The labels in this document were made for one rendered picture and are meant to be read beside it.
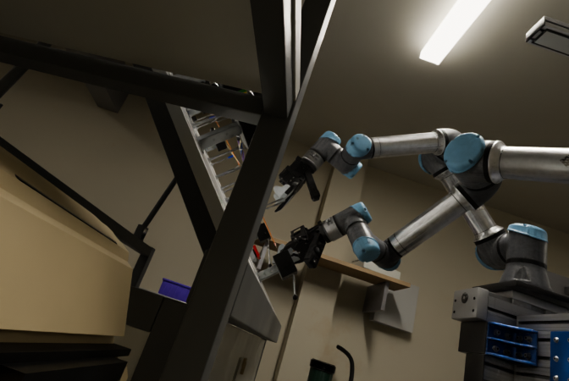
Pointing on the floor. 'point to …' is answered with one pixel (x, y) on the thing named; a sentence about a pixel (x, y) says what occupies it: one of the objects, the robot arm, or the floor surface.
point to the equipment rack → (215, 318)
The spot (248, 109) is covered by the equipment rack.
